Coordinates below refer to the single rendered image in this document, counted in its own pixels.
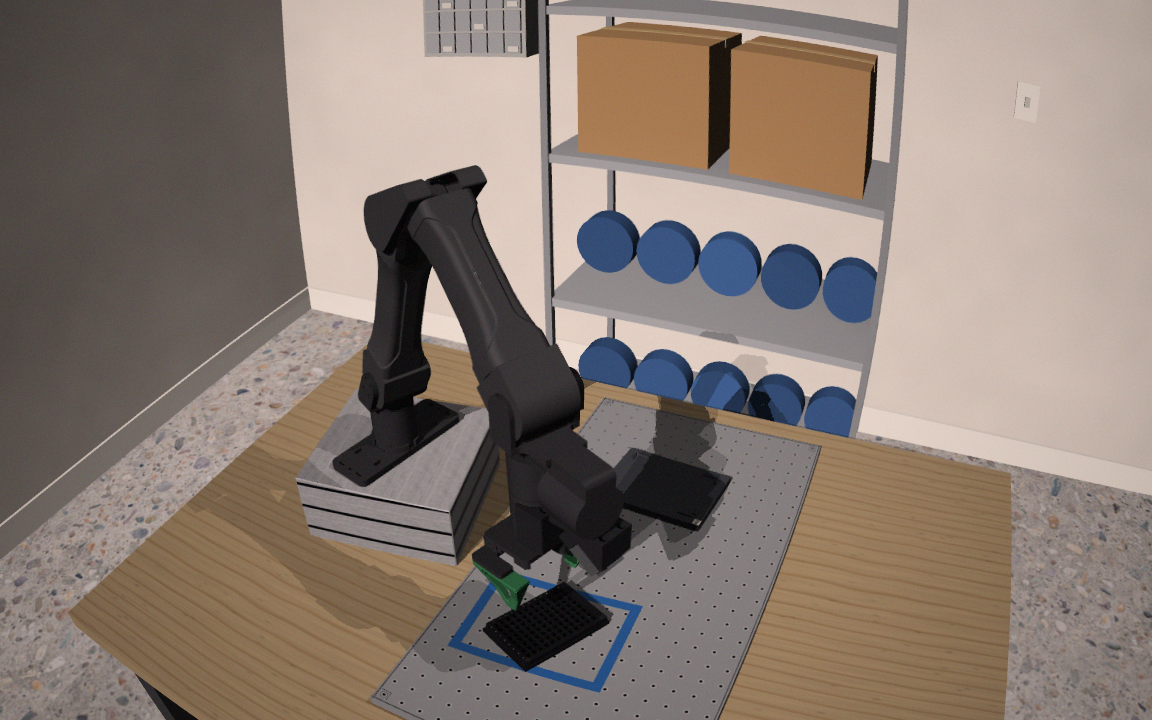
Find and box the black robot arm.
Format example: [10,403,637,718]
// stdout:
[332,165,632,577]

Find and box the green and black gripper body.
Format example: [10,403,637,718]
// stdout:
[472,488,570,579]

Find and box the blue tape outline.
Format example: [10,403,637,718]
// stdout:
[447,575,643,694]

